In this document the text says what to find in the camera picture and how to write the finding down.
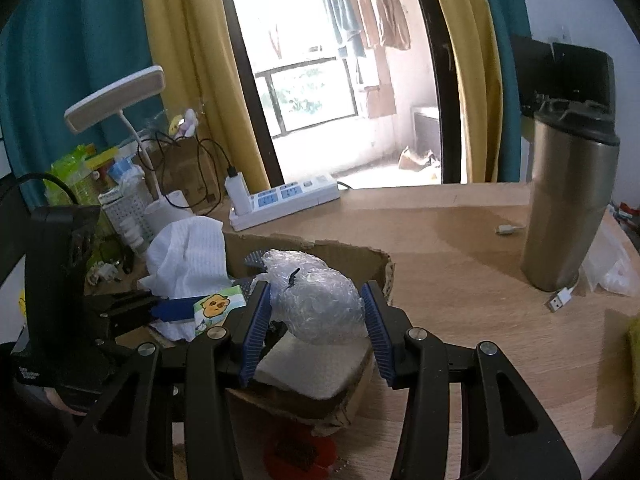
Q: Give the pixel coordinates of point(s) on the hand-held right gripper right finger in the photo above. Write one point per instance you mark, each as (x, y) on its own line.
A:
(377, 340)

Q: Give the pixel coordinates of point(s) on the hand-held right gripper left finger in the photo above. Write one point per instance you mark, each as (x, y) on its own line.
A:
(252, 340)

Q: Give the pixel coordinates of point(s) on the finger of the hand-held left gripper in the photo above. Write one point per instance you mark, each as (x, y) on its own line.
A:
(172, 309)

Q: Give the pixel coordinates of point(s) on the duck print tissue packet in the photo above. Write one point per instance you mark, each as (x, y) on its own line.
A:
(215, 307)

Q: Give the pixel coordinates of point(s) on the white waffle cloth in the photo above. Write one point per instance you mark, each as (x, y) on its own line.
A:
(190, 255)

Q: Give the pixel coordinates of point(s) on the grey fabric sock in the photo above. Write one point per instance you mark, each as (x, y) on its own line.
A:
(257, 262)

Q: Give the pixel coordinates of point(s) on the cardboard box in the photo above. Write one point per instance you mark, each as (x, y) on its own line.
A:
(345, 255)

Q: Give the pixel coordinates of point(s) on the person's left hand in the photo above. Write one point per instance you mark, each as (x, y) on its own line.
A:
(65, 402)

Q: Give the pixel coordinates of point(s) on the yellow printed tissue packet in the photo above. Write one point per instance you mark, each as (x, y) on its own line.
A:
(22, 305)

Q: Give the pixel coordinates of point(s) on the small crumpled wrapper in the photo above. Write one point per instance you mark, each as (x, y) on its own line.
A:
(100, 274)

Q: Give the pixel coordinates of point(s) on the white pill bottle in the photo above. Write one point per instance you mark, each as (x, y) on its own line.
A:
(135, 232)

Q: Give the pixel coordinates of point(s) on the white perforated basket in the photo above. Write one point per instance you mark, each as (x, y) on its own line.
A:
(120, 210)

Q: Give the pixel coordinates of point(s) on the red round object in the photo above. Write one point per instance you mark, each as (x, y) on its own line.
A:
(280, 452)

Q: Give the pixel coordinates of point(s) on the green paper cup package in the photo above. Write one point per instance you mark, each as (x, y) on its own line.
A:
(75, 170)

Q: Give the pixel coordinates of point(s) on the white charger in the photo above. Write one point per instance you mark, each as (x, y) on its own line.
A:
(236, 195)

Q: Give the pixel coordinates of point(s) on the blue plastic bag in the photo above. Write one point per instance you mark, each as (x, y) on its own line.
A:
(125, 170)

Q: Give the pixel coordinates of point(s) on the green and yellow sponge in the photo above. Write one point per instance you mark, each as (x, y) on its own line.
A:
(102, 157)

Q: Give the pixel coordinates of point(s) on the brown cardboard sheet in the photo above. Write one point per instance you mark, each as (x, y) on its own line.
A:
(175, 170)

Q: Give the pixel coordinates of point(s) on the white power strip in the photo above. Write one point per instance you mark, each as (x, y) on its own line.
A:
(300, 197)

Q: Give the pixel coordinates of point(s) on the crumpled brown cardboard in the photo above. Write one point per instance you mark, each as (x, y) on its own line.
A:
(417, 160)

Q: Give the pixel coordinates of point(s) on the white desk lamp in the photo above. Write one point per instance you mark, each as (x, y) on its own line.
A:
(115, 92)

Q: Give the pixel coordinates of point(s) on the white washing machine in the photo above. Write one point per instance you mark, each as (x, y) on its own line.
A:
(427, 127)

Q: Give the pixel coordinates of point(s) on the black balcony railing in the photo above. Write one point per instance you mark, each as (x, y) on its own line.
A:
(315, 124)

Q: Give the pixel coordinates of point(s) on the stainless steel tumbler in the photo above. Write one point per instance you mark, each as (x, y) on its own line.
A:
(565, 200)

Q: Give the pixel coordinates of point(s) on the brown carton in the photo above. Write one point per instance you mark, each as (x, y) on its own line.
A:
(377, 102)

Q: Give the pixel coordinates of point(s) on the white plastic bag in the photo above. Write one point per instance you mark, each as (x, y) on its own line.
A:
(607, 270)

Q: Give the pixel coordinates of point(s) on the wide teal curtain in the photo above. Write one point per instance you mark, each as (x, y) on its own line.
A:
(75, 35)

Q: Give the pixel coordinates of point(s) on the narrow yellow curtain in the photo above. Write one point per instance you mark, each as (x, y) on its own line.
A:
(475, 85)

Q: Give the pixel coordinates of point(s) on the wide yellow curtain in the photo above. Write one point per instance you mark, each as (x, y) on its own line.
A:
(200, 35)

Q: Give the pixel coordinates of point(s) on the black computer monitor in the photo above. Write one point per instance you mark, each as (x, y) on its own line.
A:
(530, 70)

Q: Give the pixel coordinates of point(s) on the hanging brown shirt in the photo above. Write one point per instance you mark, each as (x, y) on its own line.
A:
(380, 5)

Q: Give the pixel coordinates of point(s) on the hanging teal shirt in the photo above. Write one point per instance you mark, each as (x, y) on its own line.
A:
(340, 5)

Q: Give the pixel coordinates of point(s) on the narrow teal curtain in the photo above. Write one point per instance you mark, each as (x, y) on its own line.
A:
(505, 0)

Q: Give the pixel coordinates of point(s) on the black sliding door frame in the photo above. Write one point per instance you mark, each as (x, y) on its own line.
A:
(440, 60)

